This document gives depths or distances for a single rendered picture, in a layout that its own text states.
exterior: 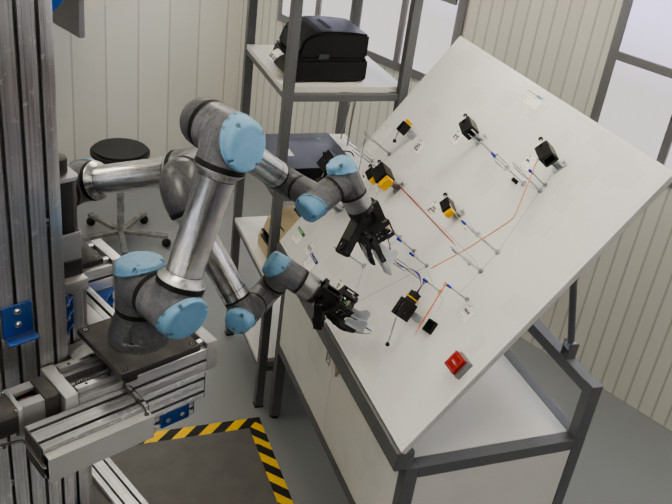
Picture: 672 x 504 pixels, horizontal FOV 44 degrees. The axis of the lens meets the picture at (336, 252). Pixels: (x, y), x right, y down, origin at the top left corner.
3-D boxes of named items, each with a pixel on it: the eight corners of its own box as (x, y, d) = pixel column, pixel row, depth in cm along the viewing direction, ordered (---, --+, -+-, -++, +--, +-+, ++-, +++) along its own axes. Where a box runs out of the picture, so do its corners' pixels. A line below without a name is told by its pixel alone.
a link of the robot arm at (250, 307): (166, 164, 204) (259, 331, 216) (189, 150, 213) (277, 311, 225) (134, 180, 210) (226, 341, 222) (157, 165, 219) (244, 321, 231)
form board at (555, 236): (282, 243, 321) (279, 241, 320) (463, 38, 303) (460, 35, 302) (405, 454, 227) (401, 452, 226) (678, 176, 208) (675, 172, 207)
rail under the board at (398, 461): (393, 472, 229) (397, 454, 225) (275, 256, 323) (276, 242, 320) (411, 468, 231) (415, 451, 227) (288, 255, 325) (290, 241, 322)
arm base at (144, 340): (127, 362, 199) (127, 328, 194) (96, 331, 208) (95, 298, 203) (181, 341, 208) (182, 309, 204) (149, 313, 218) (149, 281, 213)
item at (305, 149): (276, 185, 319) (277, 169, 316) (252, 148, 347) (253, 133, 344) (355, 181, 330) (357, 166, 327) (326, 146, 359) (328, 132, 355)
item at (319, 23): (289, 83, 301) (295, 30, 292) (270, 63, 320) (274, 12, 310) (365, 83, 313) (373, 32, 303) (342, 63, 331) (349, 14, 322)
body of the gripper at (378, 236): (396, 236, 227) (381, 201, 221) (372, 254, 225) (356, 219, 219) (382, 228, 233) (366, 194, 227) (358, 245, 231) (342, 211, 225)
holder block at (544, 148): (557, 144, 241) (541, 126, 235) (569, 168, 233) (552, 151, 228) (544, 153, 243) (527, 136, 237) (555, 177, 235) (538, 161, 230)
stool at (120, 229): (139, 213, 507) (140, 125, 479) (179, 255, 471) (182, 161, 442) (54, 229, 478) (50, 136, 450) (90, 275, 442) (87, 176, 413)
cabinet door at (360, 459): (378, 556, 253) (398, 460, 233) (320, 435, 296) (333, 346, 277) (385, 554, 253) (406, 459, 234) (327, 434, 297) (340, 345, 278)
